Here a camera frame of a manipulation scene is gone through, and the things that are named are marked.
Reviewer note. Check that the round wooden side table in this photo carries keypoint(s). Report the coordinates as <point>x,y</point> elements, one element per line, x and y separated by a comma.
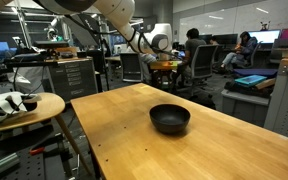
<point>47,106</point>

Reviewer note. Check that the person in dark t-shirt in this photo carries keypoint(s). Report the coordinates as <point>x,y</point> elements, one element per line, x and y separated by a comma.
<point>194,46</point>

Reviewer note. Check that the black bag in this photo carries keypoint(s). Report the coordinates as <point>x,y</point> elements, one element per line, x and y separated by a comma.
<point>244,90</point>

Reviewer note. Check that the person in blue jacket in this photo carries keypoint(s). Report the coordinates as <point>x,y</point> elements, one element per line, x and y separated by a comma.
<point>247,46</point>

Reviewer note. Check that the small black cup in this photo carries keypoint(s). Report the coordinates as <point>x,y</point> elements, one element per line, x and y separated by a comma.
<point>30,105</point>

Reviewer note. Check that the dark drawer cabinet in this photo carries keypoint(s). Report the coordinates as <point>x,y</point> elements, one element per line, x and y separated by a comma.
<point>72,78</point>

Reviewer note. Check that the black mesh office chair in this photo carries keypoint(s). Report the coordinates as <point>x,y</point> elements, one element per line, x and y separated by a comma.
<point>130,66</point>

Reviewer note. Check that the teal flat case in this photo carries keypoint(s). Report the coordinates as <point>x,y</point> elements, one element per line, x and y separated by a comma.
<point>250,80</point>

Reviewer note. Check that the lit white computer monitor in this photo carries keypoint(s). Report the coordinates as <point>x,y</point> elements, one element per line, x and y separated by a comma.
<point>265,36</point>

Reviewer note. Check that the brown meeting table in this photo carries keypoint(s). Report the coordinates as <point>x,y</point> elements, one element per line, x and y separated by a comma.
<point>160,65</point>

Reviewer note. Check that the aluminium extrusion bar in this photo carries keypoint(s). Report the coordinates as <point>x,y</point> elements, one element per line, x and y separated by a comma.
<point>0,165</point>

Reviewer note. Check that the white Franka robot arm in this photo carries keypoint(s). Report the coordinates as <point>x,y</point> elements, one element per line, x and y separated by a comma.
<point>117,10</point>

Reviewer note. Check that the black backpack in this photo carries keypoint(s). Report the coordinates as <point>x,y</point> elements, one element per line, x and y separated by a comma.
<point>202,101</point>

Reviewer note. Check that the wooden plank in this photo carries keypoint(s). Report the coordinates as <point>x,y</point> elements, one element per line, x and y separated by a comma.
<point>265,84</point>

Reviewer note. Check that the dark computer monitor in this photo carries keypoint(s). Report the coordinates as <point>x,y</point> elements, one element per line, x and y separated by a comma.
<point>225,39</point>

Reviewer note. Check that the open laptop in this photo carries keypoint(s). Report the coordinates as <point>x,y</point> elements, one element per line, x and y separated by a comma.
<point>180,54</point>

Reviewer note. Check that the blue cushion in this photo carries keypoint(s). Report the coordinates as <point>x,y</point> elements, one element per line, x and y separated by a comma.
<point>255,72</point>

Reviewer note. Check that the black bowl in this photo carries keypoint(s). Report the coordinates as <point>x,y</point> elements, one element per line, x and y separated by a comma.
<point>169,121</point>

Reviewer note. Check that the black perforated breadboard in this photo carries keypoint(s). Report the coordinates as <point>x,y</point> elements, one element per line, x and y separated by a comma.
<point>34,166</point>

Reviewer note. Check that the gray office chair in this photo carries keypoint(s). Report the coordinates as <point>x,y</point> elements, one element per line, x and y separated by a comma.
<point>205,60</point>

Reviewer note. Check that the grey storage bin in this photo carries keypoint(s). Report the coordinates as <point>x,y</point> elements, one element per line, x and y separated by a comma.
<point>244,106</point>

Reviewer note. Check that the person in gray hoodie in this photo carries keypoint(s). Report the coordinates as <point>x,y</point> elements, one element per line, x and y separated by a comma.
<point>148,59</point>

